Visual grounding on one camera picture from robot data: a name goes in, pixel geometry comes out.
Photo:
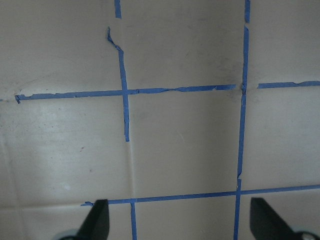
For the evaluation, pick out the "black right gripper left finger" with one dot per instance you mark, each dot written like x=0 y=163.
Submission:
x=96 y=225

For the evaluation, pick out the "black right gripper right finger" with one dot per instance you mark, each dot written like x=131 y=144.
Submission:
x=266 y=224

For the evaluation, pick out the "brown paper table cover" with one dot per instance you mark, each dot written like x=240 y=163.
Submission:
x=176 y=111

